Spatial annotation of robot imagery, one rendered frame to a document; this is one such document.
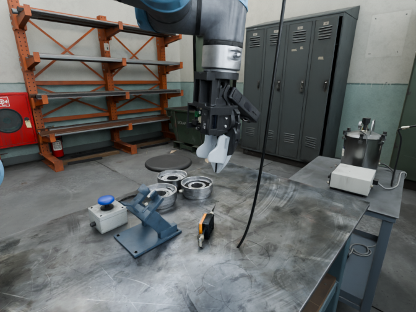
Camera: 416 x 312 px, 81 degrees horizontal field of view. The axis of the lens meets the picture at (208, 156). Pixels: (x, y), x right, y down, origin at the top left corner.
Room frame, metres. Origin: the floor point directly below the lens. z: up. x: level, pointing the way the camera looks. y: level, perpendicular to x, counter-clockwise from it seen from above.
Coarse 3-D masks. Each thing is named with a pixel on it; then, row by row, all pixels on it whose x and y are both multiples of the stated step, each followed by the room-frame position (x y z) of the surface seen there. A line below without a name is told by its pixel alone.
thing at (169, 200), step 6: (150, 186) 0.70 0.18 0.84; (156, 186) 0.71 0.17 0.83; (162, 186) 0.72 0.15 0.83; (168, 186) 0.71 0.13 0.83; (174, 186) 0.70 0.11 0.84; (162, 192) 0.69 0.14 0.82; (168, 192) 0.68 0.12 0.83; (174, 192) 0.65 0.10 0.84; (168, 198) 0.63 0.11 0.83; (174, 198) 0.65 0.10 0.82; (162, 204) 0.62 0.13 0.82; (168, 204) 0.64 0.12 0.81
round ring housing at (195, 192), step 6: (186, 180) 0.76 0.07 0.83; (204, 180) 0.77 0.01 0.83; (210, 180) 0.75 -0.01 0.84; (192, 186) 0.74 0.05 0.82; (198, 186) 0.75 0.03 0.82; (204, 186) 0.72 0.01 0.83; (210, 186) 0.70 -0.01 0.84; (186, 192) 0.69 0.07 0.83; (192, 192) 0.68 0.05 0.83; (198, 192) 0.68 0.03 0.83; (204, 192) 0.68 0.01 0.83; (210, 192) 0.70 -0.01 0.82; (192, 198) 0.69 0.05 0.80; (198, 198) 0.68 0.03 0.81; (204, 198) 0.69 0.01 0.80
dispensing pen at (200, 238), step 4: (212, 212) 0.57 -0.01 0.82; (208, 216) 0.52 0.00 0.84; (212, 216) 0.52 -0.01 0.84; (204, 220) 0.50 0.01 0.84; (208, 220) 0.50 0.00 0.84; (212, 220) 0.52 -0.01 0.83; (204, 224) 0.49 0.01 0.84; (208, 224) 0.49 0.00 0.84; (212, 224) 0.53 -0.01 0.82; (204, 228) 0.49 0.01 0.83; (208, 228) 0.49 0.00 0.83; (212, 228) 0.52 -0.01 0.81; (204, 232) 0.48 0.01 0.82; (208, 232) 0.49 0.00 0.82; (200, 236) 0.46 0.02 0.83; (204, 236) 0.49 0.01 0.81; (208, 236) 0.49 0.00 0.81; (200, 240) 0.45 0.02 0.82; (200, 244) 0.45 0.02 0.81
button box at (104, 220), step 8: (88, 208) 0.55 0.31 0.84; (96, 208) 0.55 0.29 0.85; (104, 208) 0.55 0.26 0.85; (112, 208) 0.55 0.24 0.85; (120, 208) 0.55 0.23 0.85; (96, 216) 0.52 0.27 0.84; (104, 216) 0.52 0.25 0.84; (112, 216) 0.53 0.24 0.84; (120, 216) 0.54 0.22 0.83; (96, 224) 0.53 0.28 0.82; (104, 224) 0.51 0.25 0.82; (112, 224) 0.53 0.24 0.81; (120, 224) 0.54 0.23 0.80; (104, 232) 0.51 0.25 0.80
